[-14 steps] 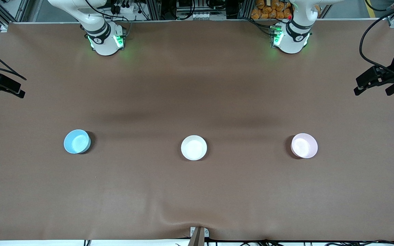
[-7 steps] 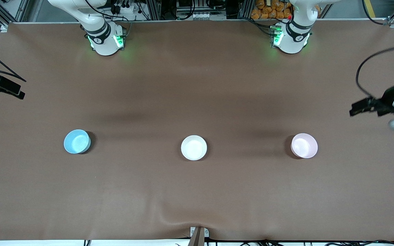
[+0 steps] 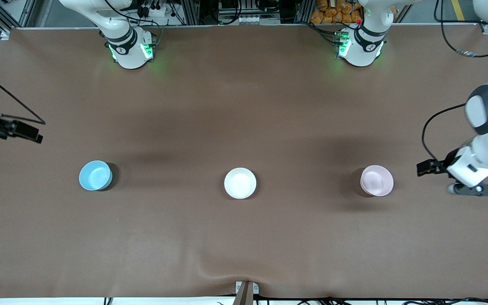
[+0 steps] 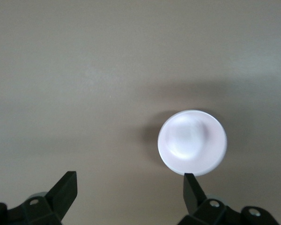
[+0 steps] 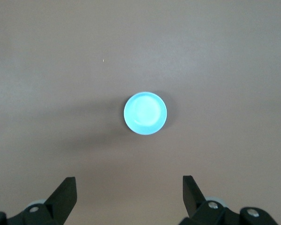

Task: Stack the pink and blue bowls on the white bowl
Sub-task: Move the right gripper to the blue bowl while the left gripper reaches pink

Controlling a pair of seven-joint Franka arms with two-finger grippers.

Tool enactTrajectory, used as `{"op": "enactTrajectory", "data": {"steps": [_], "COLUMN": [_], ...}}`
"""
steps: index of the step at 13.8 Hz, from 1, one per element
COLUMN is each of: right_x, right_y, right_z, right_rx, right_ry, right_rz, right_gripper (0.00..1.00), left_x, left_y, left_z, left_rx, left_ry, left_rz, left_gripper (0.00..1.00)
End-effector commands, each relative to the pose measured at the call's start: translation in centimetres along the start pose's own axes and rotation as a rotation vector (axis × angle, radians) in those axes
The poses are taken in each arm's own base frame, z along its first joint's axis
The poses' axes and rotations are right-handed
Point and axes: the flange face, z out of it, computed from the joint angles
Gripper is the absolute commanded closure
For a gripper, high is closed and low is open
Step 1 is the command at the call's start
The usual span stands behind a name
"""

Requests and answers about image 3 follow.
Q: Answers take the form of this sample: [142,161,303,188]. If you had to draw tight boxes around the pink plastic bowl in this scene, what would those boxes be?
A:
[360,165,394,197]

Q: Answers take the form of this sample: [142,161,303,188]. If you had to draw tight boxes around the blue plastic bowl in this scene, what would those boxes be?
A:
[78,160,113,191]

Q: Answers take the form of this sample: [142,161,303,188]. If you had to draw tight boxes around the white plastic bowl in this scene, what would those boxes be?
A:
[224,167,257,200]

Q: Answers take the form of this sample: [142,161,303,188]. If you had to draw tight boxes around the orange packaged goods pile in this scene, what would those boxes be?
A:
[311,0,364,25]

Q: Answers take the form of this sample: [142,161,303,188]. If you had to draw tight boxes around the white power strip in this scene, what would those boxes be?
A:
[139,2,173,18]

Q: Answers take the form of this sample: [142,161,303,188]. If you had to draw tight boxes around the brown table cloth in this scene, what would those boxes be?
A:
[0,25,488,299]

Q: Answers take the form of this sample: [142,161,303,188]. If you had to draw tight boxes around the metal table edge clamp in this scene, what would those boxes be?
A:
[235,280,260,305]

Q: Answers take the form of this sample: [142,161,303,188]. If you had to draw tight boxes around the black left camera cable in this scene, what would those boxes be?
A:
[421,103,467,161]

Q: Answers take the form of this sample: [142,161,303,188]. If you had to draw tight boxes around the black camera cable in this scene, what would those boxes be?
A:
[421,103,467,161]
[0,68,47,126]

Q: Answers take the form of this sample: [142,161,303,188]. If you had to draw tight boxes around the black right camera cable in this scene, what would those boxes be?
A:
[0,68,47,126]

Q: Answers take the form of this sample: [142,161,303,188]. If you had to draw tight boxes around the aluminium frame rack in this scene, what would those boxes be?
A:
[0,0,38,31]

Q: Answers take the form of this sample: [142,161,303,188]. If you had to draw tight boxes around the black cable with connector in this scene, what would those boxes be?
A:
[434,0,488,58]

